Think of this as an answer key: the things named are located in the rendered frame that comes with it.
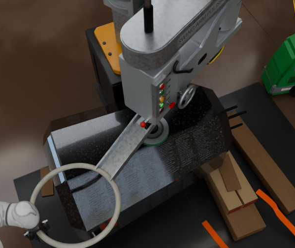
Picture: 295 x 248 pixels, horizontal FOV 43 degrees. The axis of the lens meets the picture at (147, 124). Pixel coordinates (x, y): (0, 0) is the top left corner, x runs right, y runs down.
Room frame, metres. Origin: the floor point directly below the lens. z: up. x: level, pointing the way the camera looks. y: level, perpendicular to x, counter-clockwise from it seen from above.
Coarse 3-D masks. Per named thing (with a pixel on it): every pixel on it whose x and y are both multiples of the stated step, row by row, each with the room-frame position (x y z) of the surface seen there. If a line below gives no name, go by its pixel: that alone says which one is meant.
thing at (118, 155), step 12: (132, 120) 1.10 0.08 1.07; (132, 132) 1.05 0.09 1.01; (144, 132) 1.04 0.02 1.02; (120, 144) 0.99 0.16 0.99; (132, 144) 0.98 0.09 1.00; (108, 156) 0.93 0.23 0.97; (120, 156) 0.92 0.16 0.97; (96, 168) 0.85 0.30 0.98; (108, 168) 0.86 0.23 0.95; (120, 168) 0.84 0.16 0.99
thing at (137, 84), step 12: (120, 60) 1.13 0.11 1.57; (168, 60) 1.10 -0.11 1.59; (132, 72) 1.08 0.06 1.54; (144, 72) 1.04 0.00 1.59; (156, 72) 1.03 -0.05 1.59; (168, 72) 1.07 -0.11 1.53; (132, 84) 1.08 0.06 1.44; (144, 84) 1.03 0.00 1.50; (168, 84) 1.07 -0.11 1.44; (132, 96) 1.09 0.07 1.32; (144, 96) 1.04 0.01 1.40; (168, 96) 1.08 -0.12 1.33; (132, 108) 1.10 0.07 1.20; (144, 108) 1.04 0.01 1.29; (168, 108) 1.08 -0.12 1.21; (156, 120) 1.00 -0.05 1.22
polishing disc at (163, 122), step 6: (138, 120) 1.20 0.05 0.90; (144, 120) 1.20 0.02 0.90; (162, 120) 1.20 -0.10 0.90; (162, 126) 1.15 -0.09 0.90; (156, 132) 1.11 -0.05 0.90; (162, 132) 1.11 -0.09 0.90; (150, 138) 1.07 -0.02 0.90; (156, 138) 1.07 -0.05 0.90; (162, 138) 1.07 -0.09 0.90; (150, 144) 1.04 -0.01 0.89
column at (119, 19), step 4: (112, 12) 1.97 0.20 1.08; (116, 12) 1.95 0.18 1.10; (116, 16) 1.95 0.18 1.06; (120, 16) 1.93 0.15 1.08; (124, 16) 1.91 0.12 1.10; (116, 20) 1.96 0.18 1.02; (120, 20) 1.93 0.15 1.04; (124, 20) 1.91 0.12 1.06; (128, 20) 1.89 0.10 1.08; (116, 24) 1.96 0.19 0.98; (120, 24) 1.94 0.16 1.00; (124, 24) 1.91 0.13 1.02; (116, 28) 1.96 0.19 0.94; (120, 28) 1.94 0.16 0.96; (116, 32) 1.97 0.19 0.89; (116, 36) 1.97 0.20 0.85; (116, 40) 1.97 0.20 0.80; (120, 40) 1.95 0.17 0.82
